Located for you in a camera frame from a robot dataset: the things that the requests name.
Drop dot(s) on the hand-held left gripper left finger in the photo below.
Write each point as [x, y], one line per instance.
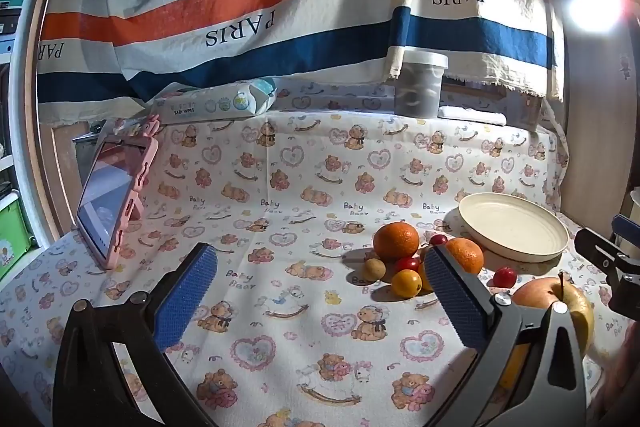
[185, 297]

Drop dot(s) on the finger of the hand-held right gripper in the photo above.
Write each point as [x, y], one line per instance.
[625, 224]
[595, 249]

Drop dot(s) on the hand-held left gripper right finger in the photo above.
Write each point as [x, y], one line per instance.
[455, 302]

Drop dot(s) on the orange mandarin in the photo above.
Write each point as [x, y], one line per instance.
[467, 254]
[396, 241]

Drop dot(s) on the small red fruit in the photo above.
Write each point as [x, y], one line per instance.
[407, 264]
[504, 277]
[438, 239]

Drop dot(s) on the large yellow red apple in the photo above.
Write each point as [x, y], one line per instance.
[540, 294]

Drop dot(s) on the small brown longan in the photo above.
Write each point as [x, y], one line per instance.
[373, 269]

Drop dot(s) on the cream round plate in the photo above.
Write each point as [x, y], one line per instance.
[510, 227]

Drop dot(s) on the tablet in pink case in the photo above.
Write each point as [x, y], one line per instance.
[115, 187]

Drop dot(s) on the teddy bear printed cloth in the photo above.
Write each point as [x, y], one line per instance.
[300, 167]

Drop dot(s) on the green storage box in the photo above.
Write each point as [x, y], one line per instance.
[12, 232]

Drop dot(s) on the white remote control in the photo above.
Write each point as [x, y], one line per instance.
[470, 113]

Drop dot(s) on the baby wipes pack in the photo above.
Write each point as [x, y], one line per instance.
[210, 104]

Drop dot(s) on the clear plastic tub with lid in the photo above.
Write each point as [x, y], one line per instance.
[417, 87]

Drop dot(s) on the bright lamp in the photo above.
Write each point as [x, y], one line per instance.
[595, 4]

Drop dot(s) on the cluttered storage shelf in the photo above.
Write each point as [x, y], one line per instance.
[10, 17]

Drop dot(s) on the bear wall sticker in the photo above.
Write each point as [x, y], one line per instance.
[625, 67]

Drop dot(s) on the white frame post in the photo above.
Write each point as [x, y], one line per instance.
[22, 107]

